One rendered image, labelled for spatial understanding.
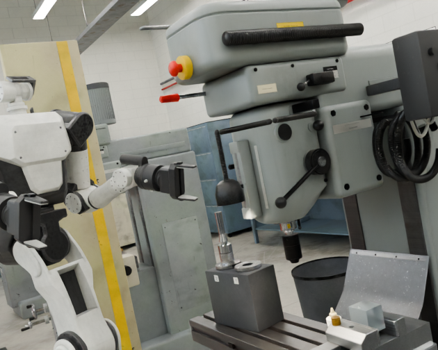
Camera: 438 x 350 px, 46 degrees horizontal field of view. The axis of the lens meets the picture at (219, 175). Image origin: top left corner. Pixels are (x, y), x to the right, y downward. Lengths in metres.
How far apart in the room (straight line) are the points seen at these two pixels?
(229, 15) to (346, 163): 0.51
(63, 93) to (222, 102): 1.74
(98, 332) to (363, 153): 0.97
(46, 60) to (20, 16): 7.88
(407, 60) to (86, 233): 2.12
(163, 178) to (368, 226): 0.69
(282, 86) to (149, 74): 10.09
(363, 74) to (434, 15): 4.66
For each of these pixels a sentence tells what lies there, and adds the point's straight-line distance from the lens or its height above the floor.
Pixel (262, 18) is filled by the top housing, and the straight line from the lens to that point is 1.35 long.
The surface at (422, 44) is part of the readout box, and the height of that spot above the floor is 1.69.
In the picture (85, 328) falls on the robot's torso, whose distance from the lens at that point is 1.70.
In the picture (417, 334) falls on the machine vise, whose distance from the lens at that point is 1.40.
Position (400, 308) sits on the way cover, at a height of 0.97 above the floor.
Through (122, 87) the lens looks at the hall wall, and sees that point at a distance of 11.09.
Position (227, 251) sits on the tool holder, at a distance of 1.75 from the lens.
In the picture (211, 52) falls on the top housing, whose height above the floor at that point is 1.77.
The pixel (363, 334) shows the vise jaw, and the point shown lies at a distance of 1.28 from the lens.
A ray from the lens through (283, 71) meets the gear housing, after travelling 1.36.
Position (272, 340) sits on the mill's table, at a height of 0.95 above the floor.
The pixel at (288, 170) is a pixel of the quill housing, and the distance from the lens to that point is 1.35.
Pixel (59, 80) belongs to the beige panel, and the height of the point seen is 2.08.
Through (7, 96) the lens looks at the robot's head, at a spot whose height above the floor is 1.83.
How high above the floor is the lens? 1.54
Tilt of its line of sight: 3 degrees down
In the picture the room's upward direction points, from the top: 11 degrees counter-clockwise
